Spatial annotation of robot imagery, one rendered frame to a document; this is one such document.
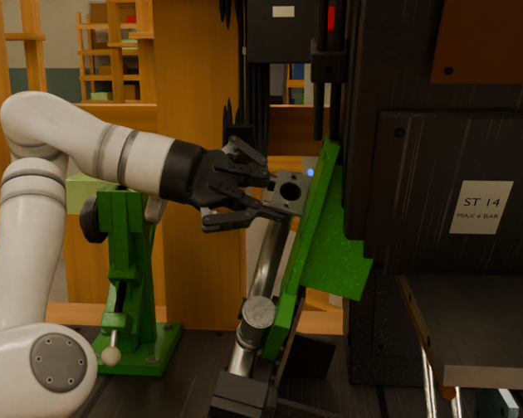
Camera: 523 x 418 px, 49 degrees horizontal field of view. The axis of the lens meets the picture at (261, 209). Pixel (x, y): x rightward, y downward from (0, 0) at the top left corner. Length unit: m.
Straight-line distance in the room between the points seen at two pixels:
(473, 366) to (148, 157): 0.41
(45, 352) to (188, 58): 0.57
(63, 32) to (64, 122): 11.13
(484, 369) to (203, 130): 0.64
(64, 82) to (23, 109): 11.14
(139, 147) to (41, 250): 0.16
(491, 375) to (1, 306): 0.46
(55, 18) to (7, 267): 11.33
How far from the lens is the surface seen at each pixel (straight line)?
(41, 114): 0.71
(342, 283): 0.63
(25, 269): 0.64
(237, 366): 0.72
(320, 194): 0.59
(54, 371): 0.54
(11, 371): 0.53
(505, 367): 0.48
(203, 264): 1.03
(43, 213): 0.65
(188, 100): 0.97
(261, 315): 0.63
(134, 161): 0.68
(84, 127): 0.71
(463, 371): 0.47
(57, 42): 11.89
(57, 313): 1.20
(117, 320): 0.86
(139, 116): 1.09
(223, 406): 0.69
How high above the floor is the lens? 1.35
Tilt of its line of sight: 14 degrees down
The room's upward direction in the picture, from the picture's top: straight up
